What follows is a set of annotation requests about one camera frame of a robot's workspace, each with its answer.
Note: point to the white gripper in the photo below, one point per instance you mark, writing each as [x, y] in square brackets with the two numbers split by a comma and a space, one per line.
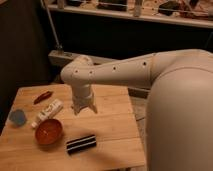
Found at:
[82, 97]

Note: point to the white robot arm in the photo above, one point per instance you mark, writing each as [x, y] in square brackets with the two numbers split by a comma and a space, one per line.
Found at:
[179, 124]

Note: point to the white tube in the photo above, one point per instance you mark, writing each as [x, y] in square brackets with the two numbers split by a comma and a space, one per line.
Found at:
[48, 112]

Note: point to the red chili pepper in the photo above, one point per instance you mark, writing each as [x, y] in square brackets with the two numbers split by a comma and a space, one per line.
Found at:
[42, 97]

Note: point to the black white striped block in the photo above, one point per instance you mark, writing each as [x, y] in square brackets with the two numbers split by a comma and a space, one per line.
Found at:
[80, 144]

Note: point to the orange bowl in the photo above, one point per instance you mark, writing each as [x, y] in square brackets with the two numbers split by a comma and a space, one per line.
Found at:
[48, 132]

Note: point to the blue cloth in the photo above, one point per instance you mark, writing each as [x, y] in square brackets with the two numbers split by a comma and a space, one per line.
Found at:
[18, 117]

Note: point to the metal pole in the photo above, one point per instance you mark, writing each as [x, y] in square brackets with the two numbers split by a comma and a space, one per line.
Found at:
[59, 47]

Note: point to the cluttered shelf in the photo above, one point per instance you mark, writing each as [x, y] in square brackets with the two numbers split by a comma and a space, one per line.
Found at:
[194, 13]

